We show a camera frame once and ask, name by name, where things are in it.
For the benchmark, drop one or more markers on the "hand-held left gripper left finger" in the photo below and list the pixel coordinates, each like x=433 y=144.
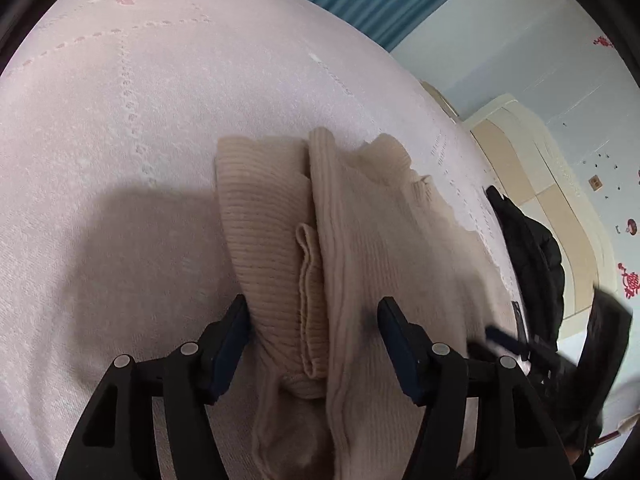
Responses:
x=227 y=355

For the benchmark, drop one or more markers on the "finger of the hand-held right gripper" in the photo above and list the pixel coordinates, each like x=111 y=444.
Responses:
x=502 y=337

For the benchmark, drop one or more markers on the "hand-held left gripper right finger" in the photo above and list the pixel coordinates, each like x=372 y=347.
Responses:
x=400 y=355

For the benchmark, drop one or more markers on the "pink knitted sweater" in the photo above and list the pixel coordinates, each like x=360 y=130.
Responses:
x=360 y=240

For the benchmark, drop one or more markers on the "black down jacket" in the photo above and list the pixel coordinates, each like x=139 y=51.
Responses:
x=535 y=260

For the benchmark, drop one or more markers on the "cream bed headboard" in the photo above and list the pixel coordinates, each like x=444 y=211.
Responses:
x=550 y=200

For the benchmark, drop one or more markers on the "pink bed cover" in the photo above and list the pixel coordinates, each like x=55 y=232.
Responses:
x=125 y=110

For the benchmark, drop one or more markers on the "blue curtain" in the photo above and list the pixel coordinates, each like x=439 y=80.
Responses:
x=375 y=0

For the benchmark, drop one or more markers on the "red wall sticker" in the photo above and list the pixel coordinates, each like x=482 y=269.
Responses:
x=631 y=227
x=603 y=41
x=631 y=280

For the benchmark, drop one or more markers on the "orange wall socket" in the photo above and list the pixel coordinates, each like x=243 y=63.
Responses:
x=595 y=182

